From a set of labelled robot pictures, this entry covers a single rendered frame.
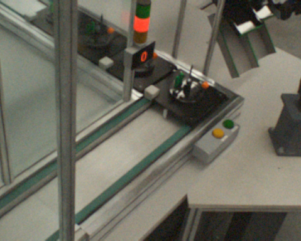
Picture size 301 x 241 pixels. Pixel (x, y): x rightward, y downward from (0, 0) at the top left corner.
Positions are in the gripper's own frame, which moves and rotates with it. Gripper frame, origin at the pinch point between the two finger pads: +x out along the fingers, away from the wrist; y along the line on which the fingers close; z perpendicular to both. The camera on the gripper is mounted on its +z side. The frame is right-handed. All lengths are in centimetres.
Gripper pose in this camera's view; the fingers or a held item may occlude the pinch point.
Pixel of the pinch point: (284, 4)
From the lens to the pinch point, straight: 207.4
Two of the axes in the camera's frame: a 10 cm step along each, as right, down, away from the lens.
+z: -1.4, -8.8, -4.5
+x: -6.4, -2.7, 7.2
